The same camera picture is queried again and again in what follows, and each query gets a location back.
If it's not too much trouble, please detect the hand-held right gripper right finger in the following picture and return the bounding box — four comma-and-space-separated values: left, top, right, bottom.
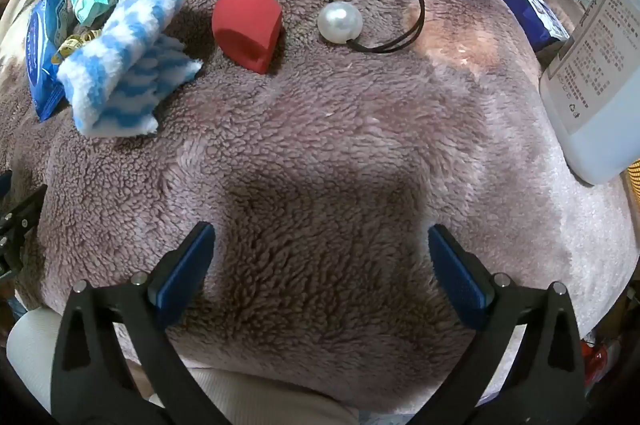
427, 224, 586, 425

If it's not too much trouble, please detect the white knit clothing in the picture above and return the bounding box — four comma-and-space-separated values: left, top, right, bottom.
6, 307, 416, 425

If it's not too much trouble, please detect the dark blue tissue pack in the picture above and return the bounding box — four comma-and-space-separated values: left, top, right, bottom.
487, 0, 571, 53

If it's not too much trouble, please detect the white plastic bottle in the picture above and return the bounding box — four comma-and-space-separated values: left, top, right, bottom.
539, 0, 640, 186

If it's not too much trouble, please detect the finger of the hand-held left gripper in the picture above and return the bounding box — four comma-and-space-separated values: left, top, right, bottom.
0, 182, 48, 277

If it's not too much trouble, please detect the yellow ribbed object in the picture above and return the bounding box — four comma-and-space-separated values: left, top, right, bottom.
621, 159, 640, 211

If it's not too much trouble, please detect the yellow measuring tape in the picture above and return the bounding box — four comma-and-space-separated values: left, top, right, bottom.
51, 30, 103, 63

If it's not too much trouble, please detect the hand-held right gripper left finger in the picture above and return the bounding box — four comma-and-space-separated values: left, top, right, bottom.
50, 221, 233, 425

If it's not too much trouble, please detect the blue wet wipe packet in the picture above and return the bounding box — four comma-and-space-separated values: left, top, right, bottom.
25, 0, 76, 123

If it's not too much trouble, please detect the floral fleece blanket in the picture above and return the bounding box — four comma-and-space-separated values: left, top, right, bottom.
0, 0, 640, 393

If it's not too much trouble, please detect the blue white striped cloth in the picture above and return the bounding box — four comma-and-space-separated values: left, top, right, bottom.
56, 0, 205, 138

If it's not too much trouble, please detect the pearl hair tie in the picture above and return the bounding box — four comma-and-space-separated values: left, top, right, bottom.
317, 0, 426, 53

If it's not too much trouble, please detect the red makeup sponge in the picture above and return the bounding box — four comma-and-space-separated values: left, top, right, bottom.
211, 0, 284, 75

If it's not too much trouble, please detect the red object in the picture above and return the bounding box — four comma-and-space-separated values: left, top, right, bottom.
580, 335, 616, 386

